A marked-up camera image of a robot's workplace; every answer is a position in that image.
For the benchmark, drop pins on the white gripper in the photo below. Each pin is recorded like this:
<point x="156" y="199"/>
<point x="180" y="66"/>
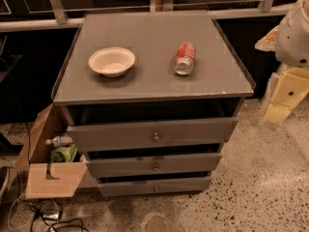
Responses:
<point x="294" y="41"/>

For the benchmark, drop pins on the grey top drawer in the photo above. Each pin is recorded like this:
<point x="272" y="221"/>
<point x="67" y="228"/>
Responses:
<point x="123" y="136"/>

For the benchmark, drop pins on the grey drawer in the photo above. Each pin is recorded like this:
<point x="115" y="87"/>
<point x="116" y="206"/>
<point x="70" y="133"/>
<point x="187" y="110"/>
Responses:
<point x="101" y="168"/>
<point x="123" y="136"/>
<point x="154" y="186"/>

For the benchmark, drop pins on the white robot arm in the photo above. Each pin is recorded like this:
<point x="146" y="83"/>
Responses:
<point x="267" y="43"/>

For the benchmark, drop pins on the grey drawer cabinet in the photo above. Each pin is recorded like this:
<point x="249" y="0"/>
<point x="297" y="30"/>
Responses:
<point x="151" y="90"/>

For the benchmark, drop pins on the grey middle drawer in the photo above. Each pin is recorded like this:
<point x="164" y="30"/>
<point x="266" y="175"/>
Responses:
<point x="101" y="168"/>

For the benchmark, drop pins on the grey bottom drawer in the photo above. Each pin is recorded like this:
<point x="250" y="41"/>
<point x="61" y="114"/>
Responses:
<point x="154" y="186"/>

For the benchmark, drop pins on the red soda can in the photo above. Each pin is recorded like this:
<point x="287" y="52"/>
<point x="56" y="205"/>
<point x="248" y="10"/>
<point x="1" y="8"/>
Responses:
<point x="185" y="58"/>

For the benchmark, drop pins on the white paper bowl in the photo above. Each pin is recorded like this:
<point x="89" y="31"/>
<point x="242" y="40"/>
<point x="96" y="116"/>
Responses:
<point x="112" y="61"/>

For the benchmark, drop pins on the green plastic bag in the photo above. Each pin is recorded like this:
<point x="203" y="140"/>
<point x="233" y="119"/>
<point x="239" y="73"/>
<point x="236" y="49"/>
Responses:
<point x="63" y="154"/>

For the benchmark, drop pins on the clear plastic bottle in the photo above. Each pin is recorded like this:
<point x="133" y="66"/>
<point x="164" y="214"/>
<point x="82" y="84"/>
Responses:
<point x="59" y="141"/>

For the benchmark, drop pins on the brown cardboard box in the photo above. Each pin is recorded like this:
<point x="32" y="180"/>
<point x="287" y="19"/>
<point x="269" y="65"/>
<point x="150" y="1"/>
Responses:
<point x="45" y="179"/>

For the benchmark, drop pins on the metal railing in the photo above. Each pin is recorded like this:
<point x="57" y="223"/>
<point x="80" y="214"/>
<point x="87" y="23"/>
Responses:
<point x="24" y="14"/>

